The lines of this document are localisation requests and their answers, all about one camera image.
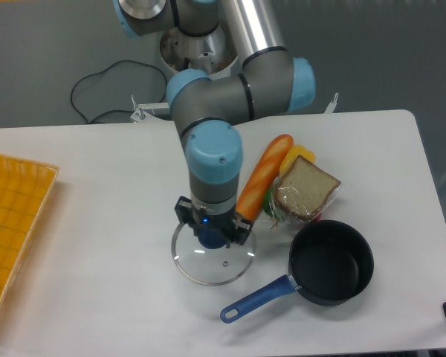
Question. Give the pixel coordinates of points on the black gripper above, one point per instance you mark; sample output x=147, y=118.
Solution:
x=213, y=231

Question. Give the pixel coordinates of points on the glass lid blue knob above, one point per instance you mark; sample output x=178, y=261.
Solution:
x=209, y=262

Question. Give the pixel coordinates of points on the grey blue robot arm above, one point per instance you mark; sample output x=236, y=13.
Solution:
x=206, y=111

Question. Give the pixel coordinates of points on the green toy vegetable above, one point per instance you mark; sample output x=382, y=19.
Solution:
x=267, y=204

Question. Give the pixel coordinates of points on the orange toy baguette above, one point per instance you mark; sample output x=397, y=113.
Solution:
x=249, y=203

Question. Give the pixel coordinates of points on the wrapped bread slice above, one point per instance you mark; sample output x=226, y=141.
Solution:
x=302, y=192

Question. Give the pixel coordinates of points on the yellow toy bell pepper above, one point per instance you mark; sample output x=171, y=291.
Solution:
x=292, y=154

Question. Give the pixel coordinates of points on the yellow plastic basket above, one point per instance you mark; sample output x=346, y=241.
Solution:
x=25, y=186

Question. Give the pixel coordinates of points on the dark saucepan blue handle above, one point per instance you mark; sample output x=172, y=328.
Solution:
x=329, y=263

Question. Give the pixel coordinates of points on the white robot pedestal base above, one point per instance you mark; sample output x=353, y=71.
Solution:
x=215, y=54

